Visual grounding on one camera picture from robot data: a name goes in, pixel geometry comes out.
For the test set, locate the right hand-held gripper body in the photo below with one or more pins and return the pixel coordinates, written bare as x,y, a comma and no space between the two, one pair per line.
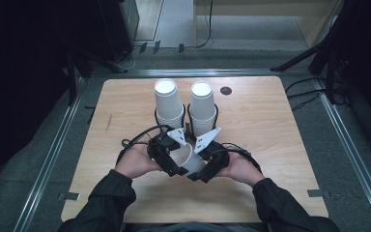
217,158

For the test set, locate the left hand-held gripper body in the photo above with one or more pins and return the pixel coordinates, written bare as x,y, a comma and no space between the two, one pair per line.
157,148

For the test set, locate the single white paper cup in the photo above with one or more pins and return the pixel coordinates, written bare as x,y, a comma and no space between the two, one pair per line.
191,161

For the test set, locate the black cup holder rack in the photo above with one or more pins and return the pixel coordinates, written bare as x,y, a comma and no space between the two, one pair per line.
187,121

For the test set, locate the stack of white paper cups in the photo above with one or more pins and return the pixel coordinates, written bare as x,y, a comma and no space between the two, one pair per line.
202,106
168,100

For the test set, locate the person's left hand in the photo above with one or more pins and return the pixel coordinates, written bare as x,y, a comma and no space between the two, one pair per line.
135,161

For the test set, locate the person's right hand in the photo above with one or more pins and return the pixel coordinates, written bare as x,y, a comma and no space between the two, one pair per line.
241,169

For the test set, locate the black round table grommet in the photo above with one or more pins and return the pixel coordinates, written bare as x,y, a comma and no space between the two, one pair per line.
226,90

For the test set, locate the black tape strip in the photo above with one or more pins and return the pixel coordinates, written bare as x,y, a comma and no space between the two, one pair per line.
91,114

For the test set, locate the grey tape strip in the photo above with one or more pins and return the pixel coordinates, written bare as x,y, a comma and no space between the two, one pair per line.
319,193
69,196

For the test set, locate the black cabinet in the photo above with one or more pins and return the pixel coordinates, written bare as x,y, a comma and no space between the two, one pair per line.
116,25

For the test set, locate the black tripod stand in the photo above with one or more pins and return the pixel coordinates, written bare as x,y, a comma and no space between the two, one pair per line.
302,58

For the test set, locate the light wooden furniture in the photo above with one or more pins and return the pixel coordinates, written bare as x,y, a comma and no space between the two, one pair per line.
315,19

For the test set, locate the metal floor rail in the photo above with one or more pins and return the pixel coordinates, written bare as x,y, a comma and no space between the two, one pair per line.
199,72
357,154
45,167

